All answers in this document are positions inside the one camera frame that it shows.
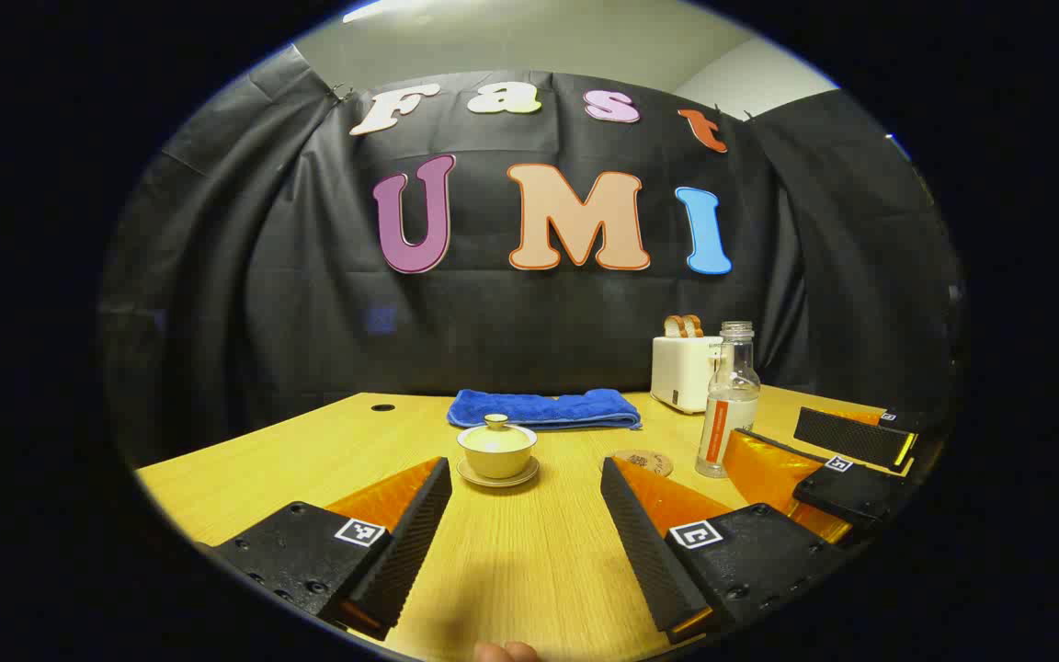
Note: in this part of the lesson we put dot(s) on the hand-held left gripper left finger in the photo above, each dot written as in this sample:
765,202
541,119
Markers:
410,552

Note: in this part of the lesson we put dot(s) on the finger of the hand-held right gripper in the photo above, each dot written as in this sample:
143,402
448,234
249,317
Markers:
851,496
847,437

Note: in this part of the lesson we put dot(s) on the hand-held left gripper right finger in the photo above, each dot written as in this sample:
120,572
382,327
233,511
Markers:
649,561

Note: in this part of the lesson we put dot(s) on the round wooden coaster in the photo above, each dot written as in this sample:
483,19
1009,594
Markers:
644,460

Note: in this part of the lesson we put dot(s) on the clear water bottle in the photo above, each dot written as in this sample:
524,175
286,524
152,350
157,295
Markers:
730,405

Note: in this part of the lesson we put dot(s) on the yellow teacup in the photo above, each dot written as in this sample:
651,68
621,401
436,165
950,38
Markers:
497,464

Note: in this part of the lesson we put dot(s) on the yellow teacup lid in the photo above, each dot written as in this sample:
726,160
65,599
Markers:
496,437

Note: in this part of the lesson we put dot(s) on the yellow saucer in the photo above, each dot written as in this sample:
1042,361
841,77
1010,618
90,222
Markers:
498,484

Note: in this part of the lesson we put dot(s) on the white toaster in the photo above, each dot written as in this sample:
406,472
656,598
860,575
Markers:
677,372

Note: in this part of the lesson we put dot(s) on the blue towel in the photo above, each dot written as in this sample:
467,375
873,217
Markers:
539,409

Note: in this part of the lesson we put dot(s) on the toast slice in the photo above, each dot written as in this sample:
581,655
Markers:
695,325
674,326

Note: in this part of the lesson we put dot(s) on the ceiling light panel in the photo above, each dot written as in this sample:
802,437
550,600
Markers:
392,9

